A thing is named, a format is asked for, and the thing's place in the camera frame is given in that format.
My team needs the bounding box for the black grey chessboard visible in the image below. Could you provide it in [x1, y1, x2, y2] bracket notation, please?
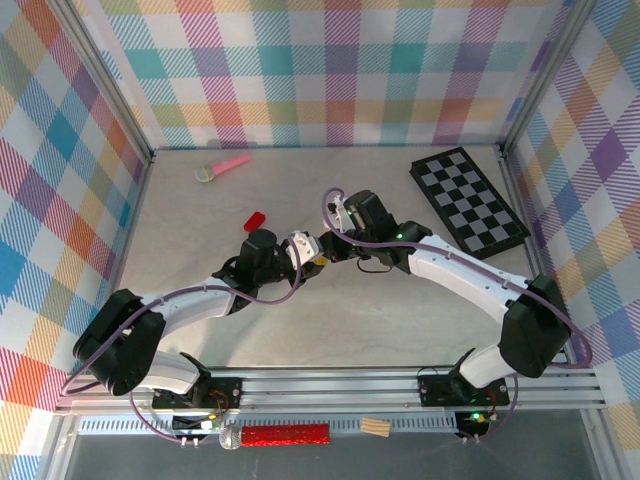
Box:
[409, 146, 532, 260]

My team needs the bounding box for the pink toy microphone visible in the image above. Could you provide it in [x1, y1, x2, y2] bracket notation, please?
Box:
[194, 153, 252, 184]

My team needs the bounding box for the red glitter microphone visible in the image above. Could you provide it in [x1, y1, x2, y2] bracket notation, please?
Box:
[218, 422, 332, 451]

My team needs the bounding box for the black controller board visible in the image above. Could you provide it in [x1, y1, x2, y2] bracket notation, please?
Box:
[454, 409, 490, 442]
[172, 414, 222, 445]

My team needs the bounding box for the small wooden block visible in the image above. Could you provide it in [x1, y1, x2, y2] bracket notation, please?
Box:
[360, 417, 392, 438]

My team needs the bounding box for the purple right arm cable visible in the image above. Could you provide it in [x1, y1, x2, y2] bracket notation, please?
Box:
[322, 187, 594, 444]

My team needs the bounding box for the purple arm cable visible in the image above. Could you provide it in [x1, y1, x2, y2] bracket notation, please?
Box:
[62, 244, 306, 444]
[322, 187, 594, 444]

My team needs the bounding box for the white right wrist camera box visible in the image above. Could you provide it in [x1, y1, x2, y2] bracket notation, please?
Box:
[327, 194, 352, 222]

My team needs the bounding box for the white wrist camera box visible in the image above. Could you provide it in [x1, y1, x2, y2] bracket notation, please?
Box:
[327, 194, 352, 222]
[288, 229, 321, 262]

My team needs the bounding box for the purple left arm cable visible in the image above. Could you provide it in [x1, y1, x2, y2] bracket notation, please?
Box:
[62, 244, 306, 444]

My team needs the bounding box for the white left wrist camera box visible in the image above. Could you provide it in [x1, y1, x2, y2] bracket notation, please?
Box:
[288, 229, 321, 262]

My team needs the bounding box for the aluminium side rail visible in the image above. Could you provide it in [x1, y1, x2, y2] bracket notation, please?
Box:
[497, 147, 574, 369]
[89, 154, 157, 374]

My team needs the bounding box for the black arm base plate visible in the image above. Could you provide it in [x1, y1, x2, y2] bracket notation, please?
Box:
[151, 377, 243, 410]
[417, 373, 511, 407]

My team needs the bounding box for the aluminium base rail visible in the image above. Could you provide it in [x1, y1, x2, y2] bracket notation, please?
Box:
[54, 367, 609, 414]

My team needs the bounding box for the grey slotted cable duct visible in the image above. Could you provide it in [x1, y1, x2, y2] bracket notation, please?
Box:
[78, 413, 459, 435]

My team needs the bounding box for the aluminium frame post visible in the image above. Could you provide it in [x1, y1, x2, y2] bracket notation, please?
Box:
[49, 0, 156, 166]
[499, 0, 599, 156]

